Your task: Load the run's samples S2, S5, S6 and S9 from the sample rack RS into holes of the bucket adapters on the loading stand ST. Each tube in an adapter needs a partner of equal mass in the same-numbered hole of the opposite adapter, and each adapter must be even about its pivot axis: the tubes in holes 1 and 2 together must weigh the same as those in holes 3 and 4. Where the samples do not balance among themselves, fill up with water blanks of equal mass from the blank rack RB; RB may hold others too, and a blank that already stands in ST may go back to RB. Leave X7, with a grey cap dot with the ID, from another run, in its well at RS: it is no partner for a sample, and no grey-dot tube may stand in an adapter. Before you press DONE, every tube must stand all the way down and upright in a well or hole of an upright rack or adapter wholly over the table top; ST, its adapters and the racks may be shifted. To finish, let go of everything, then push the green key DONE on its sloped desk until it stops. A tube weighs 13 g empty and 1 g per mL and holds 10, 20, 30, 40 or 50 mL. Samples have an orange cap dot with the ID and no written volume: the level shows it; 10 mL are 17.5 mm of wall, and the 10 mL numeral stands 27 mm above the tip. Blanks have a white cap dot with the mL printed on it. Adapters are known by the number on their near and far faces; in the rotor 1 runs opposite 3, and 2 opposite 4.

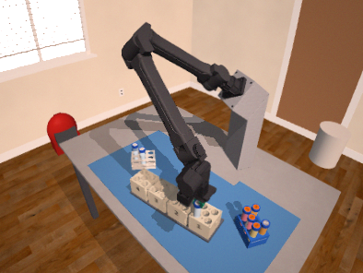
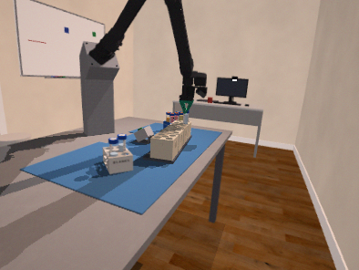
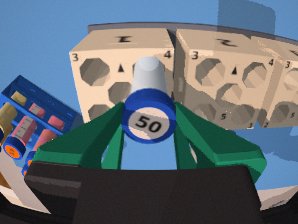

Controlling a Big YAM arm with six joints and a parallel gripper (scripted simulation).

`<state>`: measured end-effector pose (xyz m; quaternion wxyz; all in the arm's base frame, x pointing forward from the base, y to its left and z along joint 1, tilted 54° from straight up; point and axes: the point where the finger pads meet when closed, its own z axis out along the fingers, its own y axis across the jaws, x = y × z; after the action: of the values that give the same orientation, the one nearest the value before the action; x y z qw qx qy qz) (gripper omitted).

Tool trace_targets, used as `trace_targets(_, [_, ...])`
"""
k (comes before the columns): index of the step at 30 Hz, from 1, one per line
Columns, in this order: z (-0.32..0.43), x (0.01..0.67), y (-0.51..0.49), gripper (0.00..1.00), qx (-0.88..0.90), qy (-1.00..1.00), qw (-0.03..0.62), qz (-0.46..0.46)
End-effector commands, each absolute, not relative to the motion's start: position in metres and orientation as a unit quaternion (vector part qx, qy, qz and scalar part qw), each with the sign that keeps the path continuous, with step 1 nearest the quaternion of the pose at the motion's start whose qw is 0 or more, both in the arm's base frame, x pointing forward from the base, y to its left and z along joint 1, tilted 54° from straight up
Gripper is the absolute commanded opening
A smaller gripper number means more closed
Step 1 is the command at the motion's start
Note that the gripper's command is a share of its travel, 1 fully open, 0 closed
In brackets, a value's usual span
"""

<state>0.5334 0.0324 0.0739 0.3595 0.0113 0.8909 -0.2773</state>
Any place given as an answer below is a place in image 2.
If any blue tube rack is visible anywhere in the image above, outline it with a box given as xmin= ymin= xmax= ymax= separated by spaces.
xmin=163 ymin=121 xmax=171 ymax=129

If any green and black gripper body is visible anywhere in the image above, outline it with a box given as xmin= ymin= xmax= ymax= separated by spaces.
xmin=179 ymin=85 xmax=194 ymax=101

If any blue-capped graduated tube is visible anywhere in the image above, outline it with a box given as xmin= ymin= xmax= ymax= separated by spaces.
xmin=118 ymin=134 xmax=127 ymax=151

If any blue table mat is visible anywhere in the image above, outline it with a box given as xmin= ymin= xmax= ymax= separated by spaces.
xmin=20 ymin=128 xmax=222 ymax=214

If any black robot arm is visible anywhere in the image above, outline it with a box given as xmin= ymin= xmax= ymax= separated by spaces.
xmin=89 ymin=0 xmax=207 ymax=98

